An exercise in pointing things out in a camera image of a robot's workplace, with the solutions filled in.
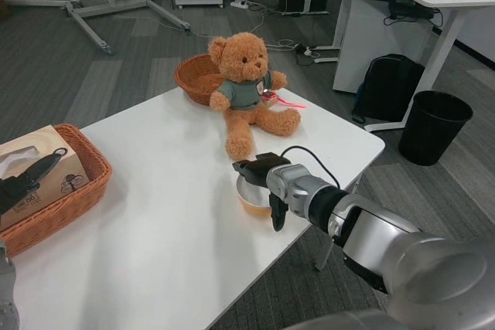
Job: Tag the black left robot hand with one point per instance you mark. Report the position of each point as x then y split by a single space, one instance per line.
27 181

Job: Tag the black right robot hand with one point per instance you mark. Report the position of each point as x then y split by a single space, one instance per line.
259 171

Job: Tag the white and yellow plastic bowl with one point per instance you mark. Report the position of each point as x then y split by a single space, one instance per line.
251 200

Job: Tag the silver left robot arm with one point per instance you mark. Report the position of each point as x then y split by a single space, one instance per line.
7 291

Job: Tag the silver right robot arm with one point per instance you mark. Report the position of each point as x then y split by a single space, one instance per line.
386 241

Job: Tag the beige tissue box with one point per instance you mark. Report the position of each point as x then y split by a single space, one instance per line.
58 179

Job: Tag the rectangular wicker basket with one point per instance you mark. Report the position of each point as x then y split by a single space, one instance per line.
65 206

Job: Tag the round wicker basket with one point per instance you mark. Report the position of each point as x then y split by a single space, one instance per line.
195 79

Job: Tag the brown teddy bear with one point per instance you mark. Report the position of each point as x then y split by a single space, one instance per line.
241 57

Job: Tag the small floor power adapter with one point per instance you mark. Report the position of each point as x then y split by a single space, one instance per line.
305 52

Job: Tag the black backpack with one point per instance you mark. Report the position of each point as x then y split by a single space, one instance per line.
388 88

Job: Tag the white power strip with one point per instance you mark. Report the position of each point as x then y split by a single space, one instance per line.
239 3

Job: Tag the black trash bin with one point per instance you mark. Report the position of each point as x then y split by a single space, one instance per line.
431 133

